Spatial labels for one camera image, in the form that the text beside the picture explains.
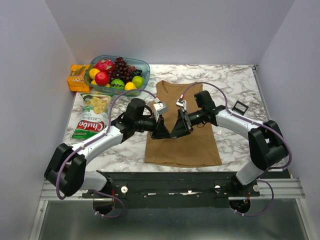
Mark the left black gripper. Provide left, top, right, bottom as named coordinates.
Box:
left=134, top=111, right=171, bottom=140

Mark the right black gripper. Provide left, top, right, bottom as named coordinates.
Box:
left=170, top=108, right=205, bottom=140

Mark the brown clothing garment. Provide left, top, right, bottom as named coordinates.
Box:
left=144, top=80, right=222, bottom=168

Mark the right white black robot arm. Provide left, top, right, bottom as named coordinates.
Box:
left=170, top=90, right=292, bottom=196

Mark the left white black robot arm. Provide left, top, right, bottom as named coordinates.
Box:
left=44, top=98, right=170, bottom=200

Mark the black brooch display box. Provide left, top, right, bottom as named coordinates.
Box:
left=232, top=100, right=249, bottom=116

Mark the green lime right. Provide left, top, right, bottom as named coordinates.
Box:
left=132, top=75, right=145, bottom=89

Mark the yellow lemon front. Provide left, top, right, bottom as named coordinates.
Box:
left=124, top=82, right=137, bottom=91

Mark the yellow lemon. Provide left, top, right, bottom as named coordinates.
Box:
left=89, top=68, right=100, bottom=80
left=124, top=82, right=137, bottom=91

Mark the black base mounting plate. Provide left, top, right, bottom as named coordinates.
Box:
left=51, top=171, right=261, bottom=210

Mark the green cassava chips bag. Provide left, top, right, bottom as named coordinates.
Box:
left=72, top=93, right=113, bottom=140

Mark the clear teal fruit bowl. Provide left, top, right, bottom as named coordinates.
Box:
left=84, top=55, right=151, bottom=96

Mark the purple grape bunch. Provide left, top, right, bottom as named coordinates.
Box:
left=108, top=57, right=143, bottom=84

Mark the red apple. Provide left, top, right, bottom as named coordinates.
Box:
left=94, top=71, right=110, bottom=86

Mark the red dragon fruit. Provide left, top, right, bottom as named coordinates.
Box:
left=95, top=59, right=115, bottom=74

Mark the yellow lemon left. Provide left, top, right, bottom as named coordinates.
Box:
left=89, top=68, right=100, bottom=80

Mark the orange snack packet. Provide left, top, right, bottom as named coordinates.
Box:
left=67, top=64, right=91, bottom=93

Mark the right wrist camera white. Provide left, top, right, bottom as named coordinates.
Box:
left=175, top=98, right=188, bottom=111

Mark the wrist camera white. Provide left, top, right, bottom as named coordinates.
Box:
left=175, top=98, right=188, bottom=111
left=153, top=101, right=169, bottom=118

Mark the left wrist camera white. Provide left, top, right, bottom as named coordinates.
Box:
left=153, top=101, right=169, bottom=118

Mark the aluminium frame rail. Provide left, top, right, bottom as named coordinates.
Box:
left=40, top=178, right=306, bottom=201

